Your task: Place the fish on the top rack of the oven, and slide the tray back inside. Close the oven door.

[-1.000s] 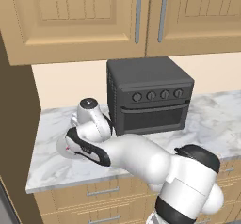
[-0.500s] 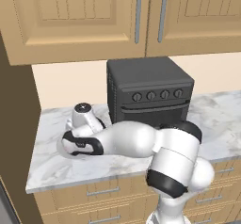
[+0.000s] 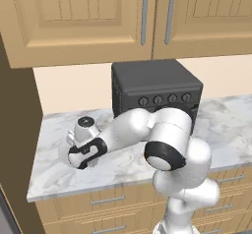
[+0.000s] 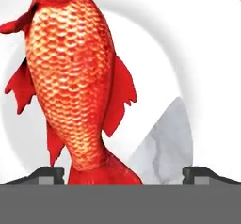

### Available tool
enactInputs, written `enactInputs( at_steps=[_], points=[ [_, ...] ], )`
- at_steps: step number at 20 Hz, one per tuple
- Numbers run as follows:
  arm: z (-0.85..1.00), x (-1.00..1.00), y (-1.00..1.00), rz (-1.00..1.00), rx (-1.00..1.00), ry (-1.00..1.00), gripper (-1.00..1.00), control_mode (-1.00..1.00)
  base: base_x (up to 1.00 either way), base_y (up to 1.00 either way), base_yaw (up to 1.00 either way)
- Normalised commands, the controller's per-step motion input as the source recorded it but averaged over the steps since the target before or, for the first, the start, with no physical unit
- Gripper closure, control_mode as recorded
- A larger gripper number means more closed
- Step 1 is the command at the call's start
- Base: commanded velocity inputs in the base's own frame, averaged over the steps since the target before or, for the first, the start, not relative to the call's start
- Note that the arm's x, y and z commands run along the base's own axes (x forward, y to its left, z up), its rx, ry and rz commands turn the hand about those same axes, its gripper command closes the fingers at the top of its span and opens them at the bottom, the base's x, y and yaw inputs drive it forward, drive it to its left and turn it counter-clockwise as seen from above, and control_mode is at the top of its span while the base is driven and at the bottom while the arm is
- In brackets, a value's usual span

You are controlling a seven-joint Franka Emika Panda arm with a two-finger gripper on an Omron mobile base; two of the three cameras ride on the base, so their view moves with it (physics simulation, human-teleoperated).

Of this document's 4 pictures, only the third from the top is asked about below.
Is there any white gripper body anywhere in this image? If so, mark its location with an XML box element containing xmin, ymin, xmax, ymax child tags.
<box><xmin>66</xmin><ymin>130</ymin><xmax>77</xmax><ymax>146</ymax></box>

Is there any black oven knob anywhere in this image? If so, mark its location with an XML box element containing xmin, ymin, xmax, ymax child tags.
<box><xmin>153</xmin><ymin>94</ymin><xmax>164</xmax><ymax>106</ymax></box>
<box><xmin>181</xmin><ymin>91</ymin><xmax>193</xmax><ymax>103</ymax></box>
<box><xmin>167</xmin><ymin>92</ymin><xmax>178</xmax><ymax>104</ymax></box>
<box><xmin>138</xmin><ymin>95</ymin><xmax>150</xmax><ymax>107</ymax></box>

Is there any black toaster oven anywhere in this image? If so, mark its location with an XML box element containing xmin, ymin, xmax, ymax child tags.
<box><xmin>110</xmin><ymin>58</ymin><xmax>205</xmax><ymax>136</ymax></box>

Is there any brown tall cupboard side panel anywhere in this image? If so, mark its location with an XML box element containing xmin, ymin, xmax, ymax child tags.
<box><xmin>0</xmin><ymin>33</ymin><xmax>46</xmax><ymax>234</ymax></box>

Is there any tan drawer front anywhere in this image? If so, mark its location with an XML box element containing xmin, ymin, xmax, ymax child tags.
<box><xmin>191</xmin><ymin>211</ymin><xmax>252</xmax><ymax>234</ymax></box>
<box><xmin>42</xmin><ymin>207</ymin><xmax>166</xmax><ymax>234</ymax></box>
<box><xmin>52</xmin><ymin>184</ymin><xmax>167</xmax><ymax>220</ymax></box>
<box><xmin>207</xmin><ymin>166</ymin><xmax>252</xmax><ymax>193</ymax></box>
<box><xmin>192</xmin><ymin>184</ymin><xmax>252</xmax><ymax>220</ymax></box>

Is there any grey fridge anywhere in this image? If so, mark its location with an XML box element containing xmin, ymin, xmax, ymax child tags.
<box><xmin>0</xmin><ymin>188</ymin><xmax>17</xmax><ymax>234</ymax></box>

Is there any grey drawer handle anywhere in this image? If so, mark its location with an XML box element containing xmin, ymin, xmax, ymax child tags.
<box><xmin>216</xmin><ymin>174</ymin><xmax>246</xmax><ymax>184</ymax></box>
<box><xmin>202</xmin><ymin>227</ymin><xmax>222</xmax><ymax>234</ymax></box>
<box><xmin>204</xmin><ymin>204</ymin><xmax>233</xmax><ymax>213</ymax></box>
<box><xmin>92</xmin><ymin>224</ymin><xmax>127</xmax><ymax>234</ymax></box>
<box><xmin>90</xmin><ymin>195</ymin><xmax>127</xmax><ymax>206</ymax></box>

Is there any tan wall cupboard door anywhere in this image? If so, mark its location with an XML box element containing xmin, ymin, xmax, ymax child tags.
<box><xmin>152</xmin><ymin>0</ymin><xmax>252</xmax><ymax>61</ymax></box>
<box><xmin>0</xmin><ymin>0</ymin><xmax>158</xmax><ymax>70</ymax></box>

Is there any grey cupboard door handle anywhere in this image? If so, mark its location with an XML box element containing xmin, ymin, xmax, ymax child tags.
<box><xmin>163</xmin><ymin>0</ymin><xmax>178</xmax><ymax>46</ymax></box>
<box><xmin>140</xmin><ymin>0</ymin><xmax>150</xmax><ymax>47</ymax></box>

